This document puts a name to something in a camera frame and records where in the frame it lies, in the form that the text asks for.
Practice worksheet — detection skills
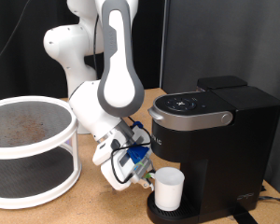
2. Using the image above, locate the blue cable clip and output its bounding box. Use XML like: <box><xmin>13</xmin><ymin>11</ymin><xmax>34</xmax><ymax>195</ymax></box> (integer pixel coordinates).
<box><xmin>132</xmin><ymin>120</ymin><xmax>145</xmax><ymax>130</ymax></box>

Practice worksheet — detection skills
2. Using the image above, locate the black camera cable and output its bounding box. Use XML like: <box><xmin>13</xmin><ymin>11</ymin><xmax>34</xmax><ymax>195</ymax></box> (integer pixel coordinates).
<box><xmin>92</xmin><ymin>13</ymin><xmax>153</xmax><ymax>185</ymax></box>

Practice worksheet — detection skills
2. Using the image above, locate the grey partition panel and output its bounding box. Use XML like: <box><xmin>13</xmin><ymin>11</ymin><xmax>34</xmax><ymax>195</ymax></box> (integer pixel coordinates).
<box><xmin>160</xmin><ymin>0</ymin><xmax>280</xmax><ymax>200</ymax></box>

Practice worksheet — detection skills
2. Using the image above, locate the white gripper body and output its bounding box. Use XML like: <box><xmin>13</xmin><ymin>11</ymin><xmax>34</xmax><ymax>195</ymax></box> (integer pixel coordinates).
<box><xmin>100</xmin><ymin>153</ymin><xmax>138</xmax><ymax>191</ymax></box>

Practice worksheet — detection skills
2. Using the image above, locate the braided machine power cable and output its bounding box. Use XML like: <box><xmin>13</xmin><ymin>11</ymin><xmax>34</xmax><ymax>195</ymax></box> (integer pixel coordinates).
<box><xmin>258</xmin><ymin>195</ymin><xmax>280</xmax><ymax>205</ymax></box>

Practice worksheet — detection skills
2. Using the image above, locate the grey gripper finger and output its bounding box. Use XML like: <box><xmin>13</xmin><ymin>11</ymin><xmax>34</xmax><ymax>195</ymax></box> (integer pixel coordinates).
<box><xmin>141</xmin><ymin>177</ymin><xmax>151</xmax><ymax>190</ymax></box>

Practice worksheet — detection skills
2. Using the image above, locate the black tape strip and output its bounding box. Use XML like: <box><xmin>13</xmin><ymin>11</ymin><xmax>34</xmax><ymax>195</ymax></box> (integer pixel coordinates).
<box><xmin>228</xmin><ymin>211</ymin><xmax>259</xmax><ymax>224</ymax></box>

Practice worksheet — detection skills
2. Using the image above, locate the black backdrop curtain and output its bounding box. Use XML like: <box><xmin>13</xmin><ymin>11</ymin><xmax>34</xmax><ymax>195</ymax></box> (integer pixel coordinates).
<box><xmin>0</xmin><ymin>0</ymin><xmax>166</xmax><ymax>103</ymax></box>

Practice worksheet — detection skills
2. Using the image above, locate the white mug green-taped handle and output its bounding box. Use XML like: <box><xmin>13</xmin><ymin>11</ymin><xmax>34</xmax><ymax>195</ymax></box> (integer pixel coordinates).
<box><xmin>146</xmin><ymin>166</ymin><xmax>186</xmax><ymax>212</ymax></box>

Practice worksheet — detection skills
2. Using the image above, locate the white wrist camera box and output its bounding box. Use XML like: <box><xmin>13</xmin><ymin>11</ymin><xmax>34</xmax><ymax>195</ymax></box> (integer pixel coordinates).
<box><xmin>116</xmin><ymin>146</ymin><xmax>154</xmax><ymax>185</ymax></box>

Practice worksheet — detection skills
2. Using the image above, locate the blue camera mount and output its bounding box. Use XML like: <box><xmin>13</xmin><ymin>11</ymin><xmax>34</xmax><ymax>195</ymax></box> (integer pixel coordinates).
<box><xmin>127</xmin><ymin>146</ymin><xmax>149</xmax><ymax>165</ymax></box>

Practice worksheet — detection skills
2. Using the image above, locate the white two-tier turntable shelf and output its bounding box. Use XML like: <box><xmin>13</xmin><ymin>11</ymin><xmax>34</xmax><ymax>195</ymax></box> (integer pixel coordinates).
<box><xmin>0</xmin><ymin>95</ymin><xmax>82</xmax><ymax>211</ymax></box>

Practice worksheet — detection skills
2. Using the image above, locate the black Keurig coffee machine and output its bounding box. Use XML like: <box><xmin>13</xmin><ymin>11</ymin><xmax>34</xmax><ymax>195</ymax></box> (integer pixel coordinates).
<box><xmin>146</xmin><ymin>75</ymin><xmax>280</xmax><ymax>224</ymax></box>

